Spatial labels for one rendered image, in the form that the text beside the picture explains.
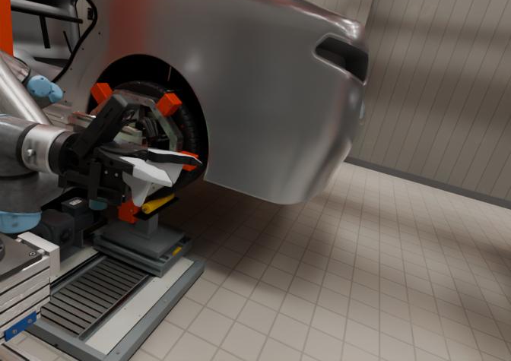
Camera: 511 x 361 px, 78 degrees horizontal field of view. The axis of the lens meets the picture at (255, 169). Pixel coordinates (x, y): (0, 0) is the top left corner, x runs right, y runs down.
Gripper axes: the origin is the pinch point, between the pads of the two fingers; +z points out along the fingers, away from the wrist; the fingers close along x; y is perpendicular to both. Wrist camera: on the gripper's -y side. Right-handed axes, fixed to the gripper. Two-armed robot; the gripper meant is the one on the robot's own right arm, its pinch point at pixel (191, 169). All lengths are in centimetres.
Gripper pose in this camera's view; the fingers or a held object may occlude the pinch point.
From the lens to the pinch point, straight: 48.9
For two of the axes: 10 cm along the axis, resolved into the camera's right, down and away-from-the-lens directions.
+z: 9.7, 2.2, -0.5
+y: -2.1, 9.6, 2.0
